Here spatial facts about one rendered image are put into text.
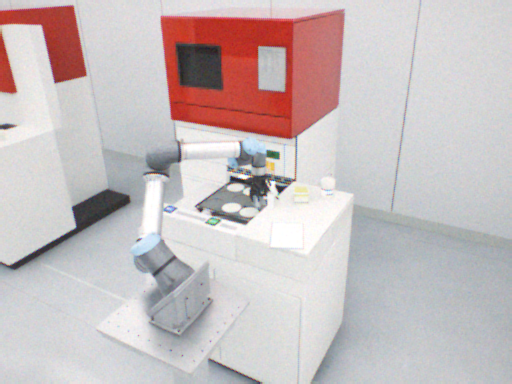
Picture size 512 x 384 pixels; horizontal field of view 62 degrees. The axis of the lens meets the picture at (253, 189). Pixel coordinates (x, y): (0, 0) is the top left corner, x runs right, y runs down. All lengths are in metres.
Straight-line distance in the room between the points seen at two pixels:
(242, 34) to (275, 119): 0.45
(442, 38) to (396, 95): 0.52
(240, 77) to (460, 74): 1.81
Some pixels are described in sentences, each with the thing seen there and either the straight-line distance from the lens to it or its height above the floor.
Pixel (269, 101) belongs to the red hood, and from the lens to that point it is 2.25.
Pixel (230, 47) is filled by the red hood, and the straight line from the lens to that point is 2.32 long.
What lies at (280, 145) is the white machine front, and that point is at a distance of 2.35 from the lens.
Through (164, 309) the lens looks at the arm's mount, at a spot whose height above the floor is 0.92.
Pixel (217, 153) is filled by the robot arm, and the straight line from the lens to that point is 1.86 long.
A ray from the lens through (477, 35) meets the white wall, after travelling 3.49.
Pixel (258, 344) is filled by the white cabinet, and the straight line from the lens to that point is 2.26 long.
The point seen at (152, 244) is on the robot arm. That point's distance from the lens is 1.66.
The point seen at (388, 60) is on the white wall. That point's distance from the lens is 3.60.
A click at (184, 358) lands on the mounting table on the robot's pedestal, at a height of 0.82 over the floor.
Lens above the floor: 1.99
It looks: 26 degrees down
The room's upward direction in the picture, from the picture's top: 1 degrees counter-clockwise
